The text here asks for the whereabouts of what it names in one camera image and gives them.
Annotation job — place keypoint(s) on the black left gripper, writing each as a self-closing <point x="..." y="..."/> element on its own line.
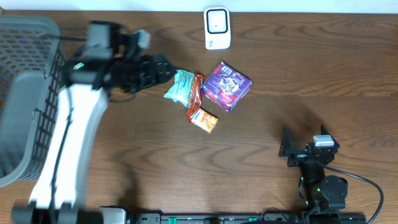
<point x="152" y="72"/>

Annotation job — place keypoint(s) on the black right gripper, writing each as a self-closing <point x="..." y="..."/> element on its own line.
<point x="302" y="156"/>

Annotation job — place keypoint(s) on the teal wipes packet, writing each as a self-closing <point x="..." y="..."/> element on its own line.
<point x="180" y="90"/>

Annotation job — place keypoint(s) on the red orange snack bag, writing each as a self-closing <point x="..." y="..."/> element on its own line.
<point x="194" y="99"/>

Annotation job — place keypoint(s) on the small orange snack packet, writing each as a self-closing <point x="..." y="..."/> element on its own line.
<point x="204" y="120"/>

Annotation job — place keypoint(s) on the purple pink pad package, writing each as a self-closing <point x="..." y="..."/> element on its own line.
<point x="226" y="86"/>

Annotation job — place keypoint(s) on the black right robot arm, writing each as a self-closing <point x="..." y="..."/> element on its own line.
<point x="324" y="194"/>

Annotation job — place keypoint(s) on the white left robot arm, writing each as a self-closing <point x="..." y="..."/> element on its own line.
<point x="112" y="57"/>

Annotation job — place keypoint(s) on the white barcode scanner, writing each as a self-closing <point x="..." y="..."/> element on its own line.
<point x="217" y="28"/>

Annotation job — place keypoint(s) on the grey plastic basket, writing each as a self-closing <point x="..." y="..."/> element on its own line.
<point x="31" y="57"/>

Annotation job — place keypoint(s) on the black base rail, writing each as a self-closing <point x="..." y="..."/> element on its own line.
<point x="272" y="215"/>

